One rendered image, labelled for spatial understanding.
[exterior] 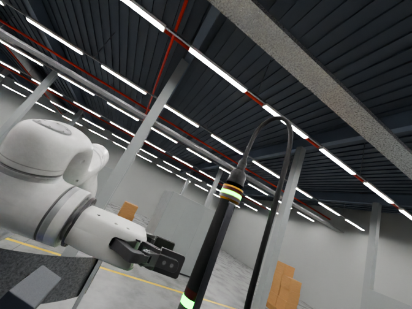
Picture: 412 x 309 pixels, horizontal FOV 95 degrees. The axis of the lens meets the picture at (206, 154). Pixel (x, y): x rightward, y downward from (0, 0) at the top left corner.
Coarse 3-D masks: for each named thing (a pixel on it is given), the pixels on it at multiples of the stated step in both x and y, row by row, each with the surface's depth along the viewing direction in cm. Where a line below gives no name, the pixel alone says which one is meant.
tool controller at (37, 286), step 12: (36, 276) 80; (48, 276) 86; (12, 288) 67; (24, 288) 71; (36, 288) 75; (48, 288) 79; (0, 300) 64; (12, 300) 65; (24, 300) 67; (36, 300) 70
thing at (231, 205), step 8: (232, 208) 36; (224, 216) 35; (224, 224) 34; (224, 232) 34; (216, 240) 33; (216, 248) 33; (216, 256) 33; (208, 264) 32; (208, 272) 32; (208, 280) 31; (200, 288) 31; (200, 296) 30; (200, 304) 30
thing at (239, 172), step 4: (240, 160) 40; (244, 160) 40; (240, 164) 40; (244, 164) 40; (236, 168) 40; (240, 168) 39; (244, 168) 40; (232, 172) 39; (236, 172) 38; (240, 172) 38; (244, 172) 39; (232, 176) 38; (236, 176) 38; (240, 176) 38; (244, 176) 38; (228, 180) 38; (232, 180) 38; (236, 180) 38; (240, 180) 38; (244, 180) 38; (232, 184) 41; (236, 184) 41; (240, 184) 38
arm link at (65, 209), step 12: (72, 192) 27; (84, 192) 29; (60, 204) 25; (72, 204) 26; (84, 204) 28; (48, 216) 24; (60, 216) 25; (72, 216) 26; (48, 228) 24; (60, 228) 25; (36, 240) 25; (48, 240) 25; (60, 240) 27
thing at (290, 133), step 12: (288, 120) 40; (288, 132) 38; (252, 144) 42; (288, 144) 37; (288, 156) 36; (276, 192) 34; (276, 204) 33; (264, 240) 31; (264, 252) 30; (252, 276) 29; (252, 288) 28
